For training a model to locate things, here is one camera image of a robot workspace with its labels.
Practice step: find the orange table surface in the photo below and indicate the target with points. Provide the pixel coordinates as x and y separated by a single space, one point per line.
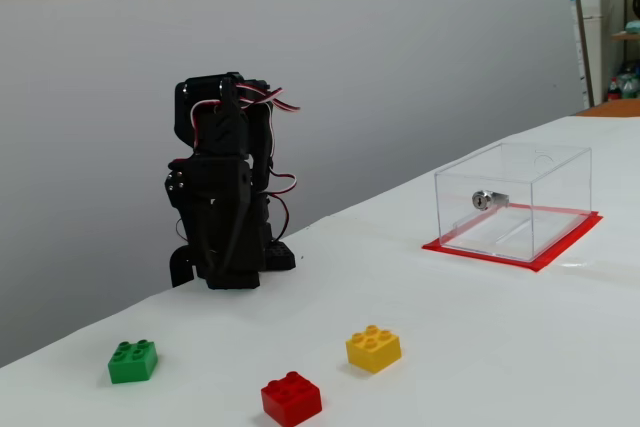
612 108

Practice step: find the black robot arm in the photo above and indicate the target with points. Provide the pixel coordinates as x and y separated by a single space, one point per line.
225 122

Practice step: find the red lego brick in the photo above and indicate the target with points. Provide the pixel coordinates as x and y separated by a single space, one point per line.
291 398

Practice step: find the green lego brick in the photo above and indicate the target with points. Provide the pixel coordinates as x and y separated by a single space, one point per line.
132 361

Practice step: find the silver cylinder lock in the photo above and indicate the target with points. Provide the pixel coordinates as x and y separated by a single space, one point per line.
487 200

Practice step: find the white cabinet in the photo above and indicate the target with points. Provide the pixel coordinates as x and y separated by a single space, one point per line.
592 47

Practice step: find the red capped dark bottle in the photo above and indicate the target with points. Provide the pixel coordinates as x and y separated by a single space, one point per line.
614 91

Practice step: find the yellow lego brick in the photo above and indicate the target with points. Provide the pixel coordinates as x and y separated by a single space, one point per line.
374 348

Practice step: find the metal storage shelf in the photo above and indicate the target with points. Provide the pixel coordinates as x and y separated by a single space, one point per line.
580 22

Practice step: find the teal bundle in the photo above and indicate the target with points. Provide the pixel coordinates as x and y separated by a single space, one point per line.
634 27

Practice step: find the transparent plastic box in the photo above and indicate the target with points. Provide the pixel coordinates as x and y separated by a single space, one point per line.
515 197

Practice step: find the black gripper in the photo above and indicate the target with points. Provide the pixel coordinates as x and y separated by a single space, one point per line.
210 181

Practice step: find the red tape frame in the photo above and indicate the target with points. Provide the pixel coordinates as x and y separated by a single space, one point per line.
480 254

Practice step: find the green plastic bottle pack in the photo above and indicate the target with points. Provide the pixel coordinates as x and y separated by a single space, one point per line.
631 84

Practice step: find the black robot base with clamp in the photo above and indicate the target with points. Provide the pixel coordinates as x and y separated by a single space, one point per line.
235 279

